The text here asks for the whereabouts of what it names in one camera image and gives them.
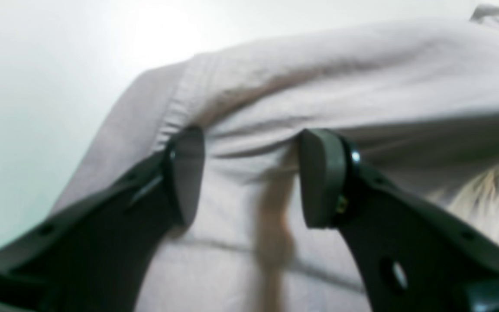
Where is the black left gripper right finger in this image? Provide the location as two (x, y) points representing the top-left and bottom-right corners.
(298, 129), (499, 312)

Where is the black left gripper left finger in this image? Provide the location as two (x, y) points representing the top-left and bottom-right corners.
(0, 127), (205, 312)

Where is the mauve pink t-shirt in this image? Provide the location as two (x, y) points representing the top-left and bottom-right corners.
(52, 4), (499, 312)

